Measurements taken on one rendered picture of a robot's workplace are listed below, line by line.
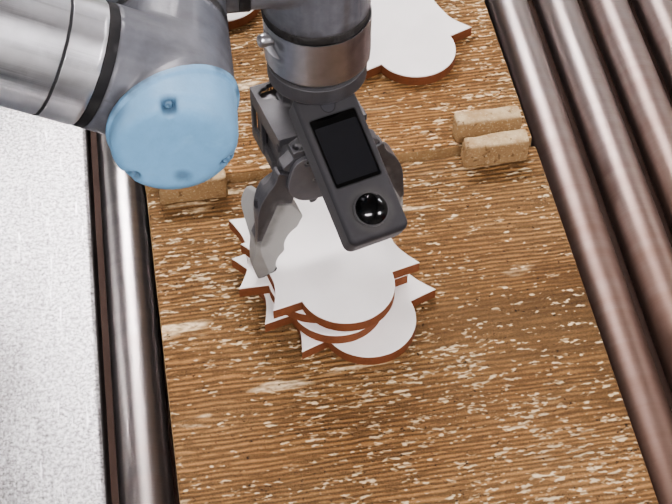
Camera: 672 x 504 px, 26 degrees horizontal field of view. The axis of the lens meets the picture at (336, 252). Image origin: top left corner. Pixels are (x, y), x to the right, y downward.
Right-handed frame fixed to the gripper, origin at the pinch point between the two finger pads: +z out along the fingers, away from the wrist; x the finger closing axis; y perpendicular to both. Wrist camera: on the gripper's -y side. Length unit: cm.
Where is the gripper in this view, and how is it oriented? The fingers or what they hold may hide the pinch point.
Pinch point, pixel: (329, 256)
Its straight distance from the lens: 117.0
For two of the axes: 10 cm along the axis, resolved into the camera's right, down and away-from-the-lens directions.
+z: 0.0, 6.3, 7.7
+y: -3.9, -7.1, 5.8
